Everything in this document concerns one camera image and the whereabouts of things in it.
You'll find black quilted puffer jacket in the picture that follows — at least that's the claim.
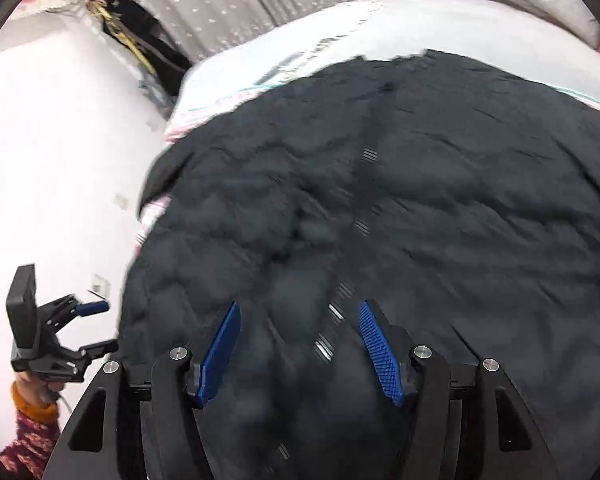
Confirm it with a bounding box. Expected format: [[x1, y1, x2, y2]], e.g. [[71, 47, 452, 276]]
[[119, 51, 600, 479]]

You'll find left forearm patterned sleeve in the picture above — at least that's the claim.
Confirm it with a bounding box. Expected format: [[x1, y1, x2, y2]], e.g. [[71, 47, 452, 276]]
[[0, 381, 60, 480]]

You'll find person's left hand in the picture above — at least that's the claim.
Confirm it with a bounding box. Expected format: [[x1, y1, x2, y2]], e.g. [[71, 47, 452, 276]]
[[15, 372, 65, 408]]

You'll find black hanging bag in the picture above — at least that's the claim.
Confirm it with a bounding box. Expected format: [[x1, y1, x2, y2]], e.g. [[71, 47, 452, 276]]
[[86, 0, 192, 116]]

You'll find light grey bed sheet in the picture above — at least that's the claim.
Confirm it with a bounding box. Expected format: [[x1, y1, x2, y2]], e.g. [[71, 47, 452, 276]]
[[166, 0, 600, 138]]

